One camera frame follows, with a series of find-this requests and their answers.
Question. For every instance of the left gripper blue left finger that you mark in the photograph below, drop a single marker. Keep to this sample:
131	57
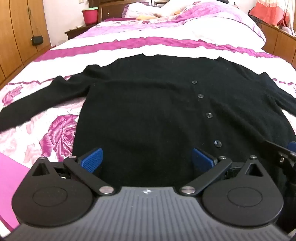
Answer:
89	162

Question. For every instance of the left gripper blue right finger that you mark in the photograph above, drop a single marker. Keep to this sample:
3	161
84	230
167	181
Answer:
213	167

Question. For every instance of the black button cardigan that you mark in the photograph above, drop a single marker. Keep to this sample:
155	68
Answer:
148	113

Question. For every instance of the wooden side cabinet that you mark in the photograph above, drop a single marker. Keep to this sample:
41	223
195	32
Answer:
278	42

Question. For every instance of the dark wooden nightstand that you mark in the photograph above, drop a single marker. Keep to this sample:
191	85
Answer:
77	31

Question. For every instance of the small black hanging pouch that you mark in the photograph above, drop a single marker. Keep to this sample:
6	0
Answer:
37	40

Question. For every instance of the pink floral bed quilt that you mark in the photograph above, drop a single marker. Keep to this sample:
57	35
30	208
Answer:
203	29

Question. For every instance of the red plastic bucket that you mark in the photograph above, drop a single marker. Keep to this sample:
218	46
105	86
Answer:
90	15

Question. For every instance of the red pink curtain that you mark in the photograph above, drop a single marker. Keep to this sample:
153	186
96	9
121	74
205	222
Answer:
275	12

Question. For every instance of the orange cloth item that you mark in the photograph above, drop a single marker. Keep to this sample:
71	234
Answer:
145	18

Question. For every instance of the dark wooden headboard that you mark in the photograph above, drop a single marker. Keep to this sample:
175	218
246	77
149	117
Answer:
113	9

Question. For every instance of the lilac pillow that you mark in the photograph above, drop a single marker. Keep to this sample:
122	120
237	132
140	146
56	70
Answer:
134	10

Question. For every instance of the white plush toy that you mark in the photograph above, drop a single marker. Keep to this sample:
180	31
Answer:
170	8

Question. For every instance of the wooden wardrobe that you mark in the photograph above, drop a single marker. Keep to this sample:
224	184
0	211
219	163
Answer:
20	21

